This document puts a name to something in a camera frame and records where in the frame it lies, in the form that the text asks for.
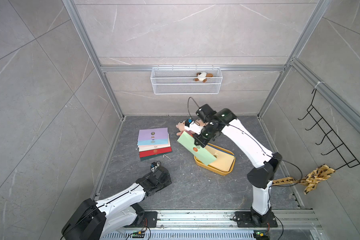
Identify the red envelope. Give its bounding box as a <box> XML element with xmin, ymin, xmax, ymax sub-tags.
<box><xmin>139</xmin><ymin>147</ymin><xmax>172</xmax><ymax>158</ymax></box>

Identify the light green envelope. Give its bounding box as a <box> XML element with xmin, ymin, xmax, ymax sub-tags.
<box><xmin>178</xmin><ymin>132</ymin><xmax>217</xmax><ymax>166</ymax></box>

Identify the pink envelope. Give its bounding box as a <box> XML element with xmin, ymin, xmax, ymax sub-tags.
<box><xmin>138</xmin><ymin>142</ymin><xmax>171</xmax><ymax>151</ymax></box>

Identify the cream white envelope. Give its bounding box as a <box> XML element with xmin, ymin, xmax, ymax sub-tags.
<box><xmin>138</xmin><ymin>144</ymin><xmax>171</xmax><ymax>152</ymax></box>

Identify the tan kraft envelope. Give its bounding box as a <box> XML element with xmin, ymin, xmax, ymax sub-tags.
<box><xmin>205</xmin><ymin>145</ymin><xmax>235</xmax><ymax>172</ymax></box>

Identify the yellow plastic storage box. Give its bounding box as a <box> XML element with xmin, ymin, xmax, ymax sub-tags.
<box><xmin>194</xmin><ymin>144</ymin><xmax>236</xmax><ymax>176</ymax></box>

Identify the purple envelope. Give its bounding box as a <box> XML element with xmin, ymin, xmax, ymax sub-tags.
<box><xmin>138</xmin><ymin>128</ymin><xmax>168</xmax><ymax>142</ymax></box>

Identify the navy blue envelope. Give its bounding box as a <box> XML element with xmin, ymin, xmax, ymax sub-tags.
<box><xmin>209</xmin><ymin>144</ymin><xmax>235</xmax><ymax>156</ymax></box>

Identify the dark green envelope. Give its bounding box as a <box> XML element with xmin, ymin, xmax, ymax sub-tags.
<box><xmin>140</xmin><ymin>154</ymin><xmax>165</xmax><ymax>162</ymax></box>

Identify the light blue envelope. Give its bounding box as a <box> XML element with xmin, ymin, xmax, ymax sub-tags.
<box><xmin>137</xmin><ymin>134</ymin><xmax>169</xmax><ymax>146</ymax></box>

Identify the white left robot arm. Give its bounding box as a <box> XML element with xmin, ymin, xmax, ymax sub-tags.
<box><xmin>61</xmin><ymin>162</ymin><xmax>172</xmax><ymax>240</ymax></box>

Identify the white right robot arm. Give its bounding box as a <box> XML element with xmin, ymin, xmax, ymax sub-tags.
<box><xmin>189</xmin><ymin>104</ymin><xmax>284</xmax><ymax>227</ymax></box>

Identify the small brown white plush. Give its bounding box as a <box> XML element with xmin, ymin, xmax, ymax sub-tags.
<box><xmin>194</xmin><ymin>72</ymin><xmax>214</xmax><ymax>83</ymax></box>

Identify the yellow patterned cloth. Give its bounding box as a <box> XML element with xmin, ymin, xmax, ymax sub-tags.
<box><xmin>272</xmin><ymin>165</ymin><xmax>336</xmax><ymax>195</ymax></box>

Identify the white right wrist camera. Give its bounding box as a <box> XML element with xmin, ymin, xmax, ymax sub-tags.
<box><xmin>185</xmin><ymin>119</ymin><xmax>206</xmax><ymax>135</ymax></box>

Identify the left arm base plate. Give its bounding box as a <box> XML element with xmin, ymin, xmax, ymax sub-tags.
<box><xmin>128</xmin><ymin>211</ymin><xmax>158</xmax><ymax>228</ymax></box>

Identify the white wire mesh basket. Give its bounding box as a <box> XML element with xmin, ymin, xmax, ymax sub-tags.
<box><xmin>151</xmin><ymin>67</ymin><xmax>223</xmax><ymax>95</ymax></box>

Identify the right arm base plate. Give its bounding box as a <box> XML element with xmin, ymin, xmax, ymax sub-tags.
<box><xmin>232</xmin><ymin>211</ymin><xmax>278</xmax><ymax>228</ymax></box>

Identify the black wire hook rack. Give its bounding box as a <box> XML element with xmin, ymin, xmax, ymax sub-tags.
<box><xmin>298</xmin><ymin>89</ymin><xmax>360</xmax><ymax>170</ymax></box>

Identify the metal mounting rail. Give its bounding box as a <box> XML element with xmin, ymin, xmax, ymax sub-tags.
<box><xmin>101</xmin><ymin>209</ymin><xmax>323</xmax><ymax>232</ymax></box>

